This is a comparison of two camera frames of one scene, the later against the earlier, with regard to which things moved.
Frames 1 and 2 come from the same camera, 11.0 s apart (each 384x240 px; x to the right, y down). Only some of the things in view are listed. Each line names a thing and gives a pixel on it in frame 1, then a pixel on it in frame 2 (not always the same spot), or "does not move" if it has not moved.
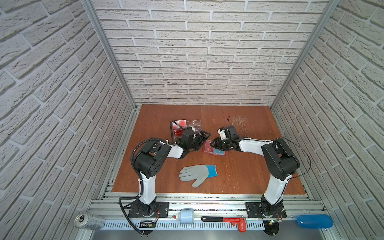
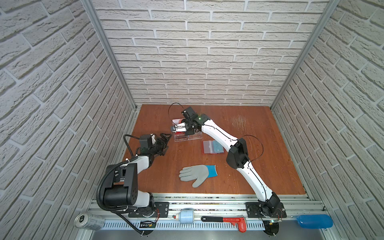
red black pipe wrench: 240,221 does not move
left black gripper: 201,140 to 163,142
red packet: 207,148 does not move
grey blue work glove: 199,173 does not move
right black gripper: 217,144 to 189,132
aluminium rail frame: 210,214 does not move
